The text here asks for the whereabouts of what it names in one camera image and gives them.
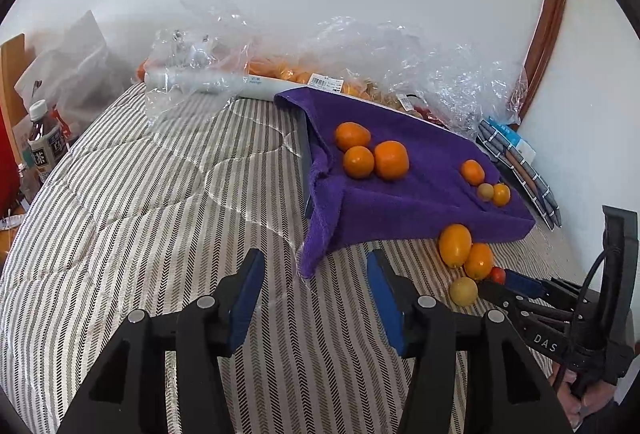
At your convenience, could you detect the person's right hand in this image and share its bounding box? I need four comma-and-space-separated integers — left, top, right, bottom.
547, 364, 626, 430

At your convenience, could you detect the blue tissue packet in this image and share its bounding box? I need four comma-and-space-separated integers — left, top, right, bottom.
487, 116, 536, 165

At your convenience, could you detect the clear bag of brown fruits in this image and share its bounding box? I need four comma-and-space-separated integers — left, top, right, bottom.
365, 79, 426, 114

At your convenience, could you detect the long white tube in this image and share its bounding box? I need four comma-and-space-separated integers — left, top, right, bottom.
144, 66, 448, 131

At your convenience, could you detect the blue checked cloth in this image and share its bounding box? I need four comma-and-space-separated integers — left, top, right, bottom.
475, 116, 561, 230

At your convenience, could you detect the red paper bag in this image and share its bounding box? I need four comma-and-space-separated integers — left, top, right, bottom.
0, 104, 21, 215

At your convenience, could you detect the white plastic bag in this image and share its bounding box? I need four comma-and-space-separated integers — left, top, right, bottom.
14, 10, 126, 140

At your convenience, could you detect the black cable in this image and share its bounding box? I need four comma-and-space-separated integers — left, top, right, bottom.
550, 246, 626, 395

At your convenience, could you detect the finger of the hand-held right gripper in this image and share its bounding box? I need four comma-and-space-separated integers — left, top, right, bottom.
502, 269, 591, 303
477, 281, 551, 321

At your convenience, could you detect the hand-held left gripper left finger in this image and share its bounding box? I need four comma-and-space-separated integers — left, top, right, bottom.
57, 248, 266, 434

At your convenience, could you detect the clear bag of oranges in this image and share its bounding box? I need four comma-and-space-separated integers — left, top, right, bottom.
245, 16, 396, 107

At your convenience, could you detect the oval orange citrus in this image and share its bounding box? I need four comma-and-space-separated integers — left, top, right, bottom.
438, 223, 473, 270

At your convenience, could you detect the brown wooden door frame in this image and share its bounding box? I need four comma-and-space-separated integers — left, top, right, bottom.
510, 0, 572, 125

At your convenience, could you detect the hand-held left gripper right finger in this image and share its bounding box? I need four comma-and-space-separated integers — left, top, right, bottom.
366, 248, 573, 434

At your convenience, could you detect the crumpled clear plastic bag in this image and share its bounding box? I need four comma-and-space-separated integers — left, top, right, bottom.
145, 0, 261, 125

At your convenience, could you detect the wooden board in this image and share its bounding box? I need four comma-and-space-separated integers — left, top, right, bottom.
0, 33, 28, 125

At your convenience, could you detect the large tangerine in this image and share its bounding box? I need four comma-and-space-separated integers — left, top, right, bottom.
342, 145, 376, 180
334, 121, 372, 152
374, 140, 410, 181

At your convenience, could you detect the striped grey bedding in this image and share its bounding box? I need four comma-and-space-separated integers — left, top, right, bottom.
0, 81, 591, 434

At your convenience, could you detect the dark tea bottle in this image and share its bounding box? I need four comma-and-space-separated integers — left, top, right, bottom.
26, 100, 68, 185

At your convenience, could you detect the purple towel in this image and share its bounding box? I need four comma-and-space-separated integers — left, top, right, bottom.
274, 86, 536, 279

